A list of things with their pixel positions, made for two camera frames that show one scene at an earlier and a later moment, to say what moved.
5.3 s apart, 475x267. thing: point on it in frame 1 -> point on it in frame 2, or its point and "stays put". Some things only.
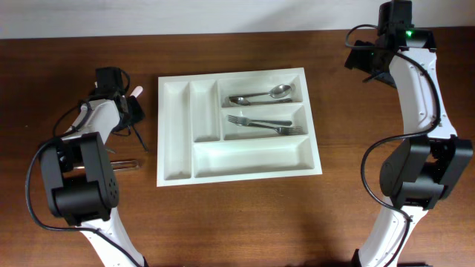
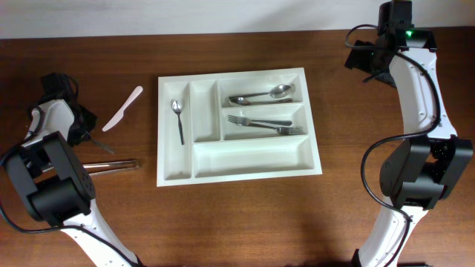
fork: x=241 y=121 stays put
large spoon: x=243 y=101 stays put
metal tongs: x=127 y=162 stays put
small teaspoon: x=139 y=138 -> x=177 y=106
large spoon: x=276 y=92 stays put
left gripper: x=139 y=113 -> x=91 y=119
